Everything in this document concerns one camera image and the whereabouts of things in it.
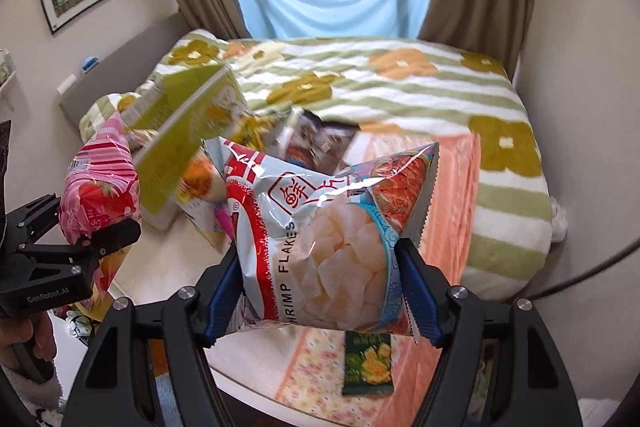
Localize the person's left hand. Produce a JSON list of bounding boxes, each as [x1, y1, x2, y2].
[[0, 311, 58, 375]]

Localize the black cable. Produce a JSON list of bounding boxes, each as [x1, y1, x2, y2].
[[525, 242, 640, 300]]

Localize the dark snack packet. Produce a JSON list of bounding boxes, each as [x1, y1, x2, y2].
[[277, 109, 361, 178]]

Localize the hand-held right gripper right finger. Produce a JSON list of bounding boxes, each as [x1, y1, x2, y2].
[[395, 237, 581, 427]]

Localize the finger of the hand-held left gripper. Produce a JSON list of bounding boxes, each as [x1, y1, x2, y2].
[[9, 194, 62, 249], [20, 217, 143, 269]]

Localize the pink strawberry snack bag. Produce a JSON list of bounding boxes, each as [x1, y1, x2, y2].
[[59, 112, 143, 308]]

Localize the white red shrimp chips bag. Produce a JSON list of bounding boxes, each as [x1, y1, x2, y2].
[[207, 137, 441, 345]]

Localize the white plastic bag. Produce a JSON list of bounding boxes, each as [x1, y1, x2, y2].
[[550, 202, 568, 243]]

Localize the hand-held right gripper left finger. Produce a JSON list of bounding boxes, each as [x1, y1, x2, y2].
[[65, 252, 246, 427]]

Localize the small green snack packet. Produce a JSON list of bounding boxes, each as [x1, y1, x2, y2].
[[342, 331, 396, 397]]

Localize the peach floral quilt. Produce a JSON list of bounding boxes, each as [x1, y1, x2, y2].
[[107, 132, 483, 413]]

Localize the green cardboard box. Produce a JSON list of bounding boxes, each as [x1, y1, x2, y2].
[[120, 66, 248, 230]]

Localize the orange print snack packet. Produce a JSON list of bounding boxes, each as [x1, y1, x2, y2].
[[177, 152, 236, 253]]

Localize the green striped floral blanket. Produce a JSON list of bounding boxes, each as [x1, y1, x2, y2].
[[80, 29, 553, 303]]

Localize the grey headboard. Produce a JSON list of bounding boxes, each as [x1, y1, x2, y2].
[[59, 12, 196, 140]]

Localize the person's left forearm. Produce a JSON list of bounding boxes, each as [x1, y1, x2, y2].
[[0, 369, 68, 427]]

